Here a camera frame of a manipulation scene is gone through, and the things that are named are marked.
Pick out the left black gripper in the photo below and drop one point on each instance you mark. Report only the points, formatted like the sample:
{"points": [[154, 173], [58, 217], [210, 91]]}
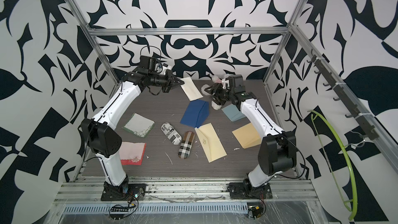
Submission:
{"points": [[171, 80]]}

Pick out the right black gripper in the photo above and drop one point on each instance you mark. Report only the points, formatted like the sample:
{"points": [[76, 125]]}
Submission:
{"points": [[217, 88]]}

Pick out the beige lined letter paper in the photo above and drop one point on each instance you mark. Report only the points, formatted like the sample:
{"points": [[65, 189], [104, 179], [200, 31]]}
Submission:
{"points": [[190, 89]]}

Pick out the light blue envelope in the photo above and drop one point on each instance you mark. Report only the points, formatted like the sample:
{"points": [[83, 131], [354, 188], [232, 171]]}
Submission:
{"points": [[232, 112]]}

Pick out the dark blue envelope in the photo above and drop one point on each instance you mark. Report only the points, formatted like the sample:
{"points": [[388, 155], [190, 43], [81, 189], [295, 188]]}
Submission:
{"points": [[195, 114]]}

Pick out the tan envelope gold emblem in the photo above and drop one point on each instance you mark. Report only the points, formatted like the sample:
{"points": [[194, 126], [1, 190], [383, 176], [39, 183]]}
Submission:
{"points": [[247, 136]]}

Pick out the cream envelope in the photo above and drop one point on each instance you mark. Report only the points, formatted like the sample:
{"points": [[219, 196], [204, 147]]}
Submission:
{"points": [[210, 142]]}

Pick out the white letter paper green border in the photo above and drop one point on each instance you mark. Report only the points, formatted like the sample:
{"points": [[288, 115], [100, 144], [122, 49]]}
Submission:
{"points": [[139, 125]]}

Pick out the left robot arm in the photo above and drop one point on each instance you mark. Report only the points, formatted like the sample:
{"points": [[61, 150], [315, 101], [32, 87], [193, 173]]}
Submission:
{"points": [[99, 131]]}

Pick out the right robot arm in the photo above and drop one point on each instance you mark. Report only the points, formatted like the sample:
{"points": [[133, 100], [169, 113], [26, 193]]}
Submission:
{"points": [[278, 150]]}

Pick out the white plush bear pink shirt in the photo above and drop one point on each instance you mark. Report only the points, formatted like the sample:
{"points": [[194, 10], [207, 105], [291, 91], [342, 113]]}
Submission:
{"points": [[206, 90]]}

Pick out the white black patterned glasses case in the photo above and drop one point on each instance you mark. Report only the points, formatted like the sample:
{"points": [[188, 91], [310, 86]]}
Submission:
{"points": [[171, 133]]}

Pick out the brown plaid glasses case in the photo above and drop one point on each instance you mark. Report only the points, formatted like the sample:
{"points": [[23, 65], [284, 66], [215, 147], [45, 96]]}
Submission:
{"points": [[186, 145]]}

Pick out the right black connector board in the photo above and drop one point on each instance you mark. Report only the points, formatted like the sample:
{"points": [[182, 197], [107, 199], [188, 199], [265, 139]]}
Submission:
{"points": [[255, 212]]}

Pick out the black connector board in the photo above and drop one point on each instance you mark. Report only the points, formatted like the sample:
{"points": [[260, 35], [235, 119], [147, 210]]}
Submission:
{"points": [[118, 212], [255, 212]]}

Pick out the left black connector board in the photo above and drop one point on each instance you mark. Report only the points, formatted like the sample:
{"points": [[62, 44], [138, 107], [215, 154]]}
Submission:
{"points": [[118, 212]]}

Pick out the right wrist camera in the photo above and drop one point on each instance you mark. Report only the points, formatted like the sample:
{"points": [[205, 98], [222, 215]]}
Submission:
{"points": [[225, 82]]}

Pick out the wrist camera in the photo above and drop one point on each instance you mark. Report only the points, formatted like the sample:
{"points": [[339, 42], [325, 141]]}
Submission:
{"points": [[165, 69], [225, 82]]}

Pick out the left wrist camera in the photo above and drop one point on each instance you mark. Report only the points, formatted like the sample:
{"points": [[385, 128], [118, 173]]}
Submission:
{"points": [[165, 69]]}

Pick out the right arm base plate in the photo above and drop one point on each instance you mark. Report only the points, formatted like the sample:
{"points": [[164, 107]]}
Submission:
{"points": [[244, 191]]}

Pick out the black hook rail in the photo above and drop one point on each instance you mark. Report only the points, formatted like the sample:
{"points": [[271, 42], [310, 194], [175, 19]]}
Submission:
{"points": [[346, 96]]}

